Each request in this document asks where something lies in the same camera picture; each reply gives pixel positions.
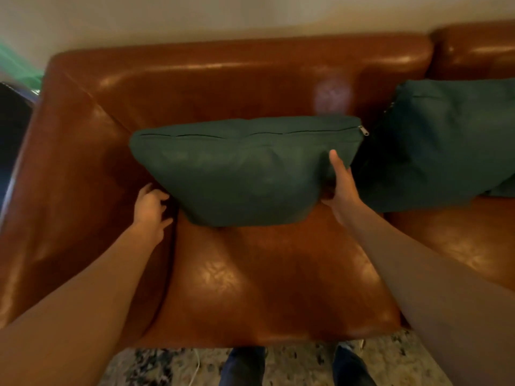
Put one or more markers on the person's right hand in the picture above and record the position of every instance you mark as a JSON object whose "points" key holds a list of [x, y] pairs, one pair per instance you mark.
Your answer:
{"points": [[345, 196]]}

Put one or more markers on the person's left hand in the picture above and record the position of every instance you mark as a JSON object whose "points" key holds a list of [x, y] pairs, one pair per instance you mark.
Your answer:
{"points": [[148, 219]]}

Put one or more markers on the person's right thumb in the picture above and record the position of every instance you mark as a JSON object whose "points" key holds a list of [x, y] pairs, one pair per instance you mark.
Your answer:
{"points": [[338, 166]]}

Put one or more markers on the person's left thumb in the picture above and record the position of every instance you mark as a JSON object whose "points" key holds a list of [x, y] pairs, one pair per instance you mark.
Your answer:
{"points": [[167, 223]]}

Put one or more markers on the dark green zippered throw pillow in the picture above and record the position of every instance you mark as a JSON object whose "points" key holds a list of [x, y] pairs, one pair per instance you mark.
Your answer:
{"points": [[438, 144], [245, 168]]}

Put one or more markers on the person's left forearm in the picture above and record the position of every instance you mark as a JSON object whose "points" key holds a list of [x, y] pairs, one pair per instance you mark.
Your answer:
{"points": [[76, 309]]}

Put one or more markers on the person's right forearm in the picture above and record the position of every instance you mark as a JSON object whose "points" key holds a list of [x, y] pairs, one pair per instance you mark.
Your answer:
{"points": [[434, 293]]}

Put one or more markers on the brown leather seat cushion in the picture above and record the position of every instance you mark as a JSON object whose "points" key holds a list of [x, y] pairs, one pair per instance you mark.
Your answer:
{"points": [[273, 285], [462, 241]]}

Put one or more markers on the brown leather sofa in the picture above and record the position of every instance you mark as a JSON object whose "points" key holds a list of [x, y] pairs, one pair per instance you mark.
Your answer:
{"points": [[80, 128]]}

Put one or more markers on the person's left leg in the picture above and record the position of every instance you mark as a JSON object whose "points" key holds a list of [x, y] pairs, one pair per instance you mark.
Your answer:
{"points": [[243, 367]]}

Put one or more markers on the person's leg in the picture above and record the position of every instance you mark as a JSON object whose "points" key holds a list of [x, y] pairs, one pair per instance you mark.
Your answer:
{"points": [[352, 367], [243, 367]]}

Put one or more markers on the black furniture piece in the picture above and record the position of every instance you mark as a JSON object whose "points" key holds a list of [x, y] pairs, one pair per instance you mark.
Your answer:
{"points": [[12, 132]]}

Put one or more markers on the person's right leg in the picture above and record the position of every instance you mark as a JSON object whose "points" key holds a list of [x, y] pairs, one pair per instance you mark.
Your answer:
{"points": [[352, 367]]}

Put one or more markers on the patterned grey rug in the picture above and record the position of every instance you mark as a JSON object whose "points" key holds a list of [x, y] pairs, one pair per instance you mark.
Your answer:
{"points": [[402, 361]]}

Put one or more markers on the green cloth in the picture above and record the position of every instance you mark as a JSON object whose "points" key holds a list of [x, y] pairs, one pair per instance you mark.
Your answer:
{"points": [[18, 70]]}

